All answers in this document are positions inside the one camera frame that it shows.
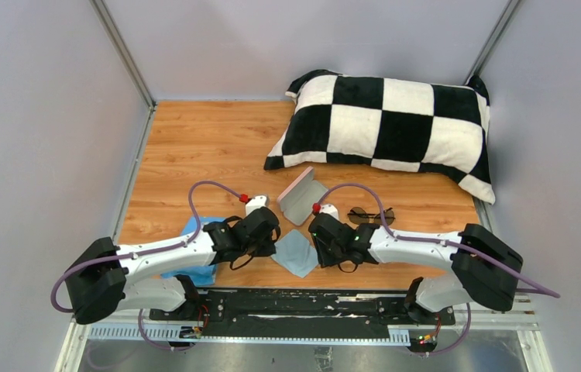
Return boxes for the light blue cleaning cloth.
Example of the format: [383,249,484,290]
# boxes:
[271,229,318,278]

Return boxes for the dark aviator sunglasses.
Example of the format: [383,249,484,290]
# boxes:
[347,207,395,225]

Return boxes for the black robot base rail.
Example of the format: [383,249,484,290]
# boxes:
[72,285,541,355]

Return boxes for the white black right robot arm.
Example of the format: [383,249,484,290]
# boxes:
[308,213,523,324]

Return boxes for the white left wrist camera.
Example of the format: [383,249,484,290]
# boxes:
[245,195,270,215]

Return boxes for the black white checkered pillow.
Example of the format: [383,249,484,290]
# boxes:
[263,70,496,204]

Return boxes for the pink glasses case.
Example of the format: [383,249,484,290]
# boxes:
[277,167,328,226]

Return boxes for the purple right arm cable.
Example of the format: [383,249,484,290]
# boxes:
[316,182,562,300]

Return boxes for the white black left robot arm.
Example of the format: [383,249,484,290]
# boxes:
[64,207,280,325]

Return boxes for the blue patterned pouch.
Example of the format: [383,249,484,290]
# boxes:
[160,235,217,287]

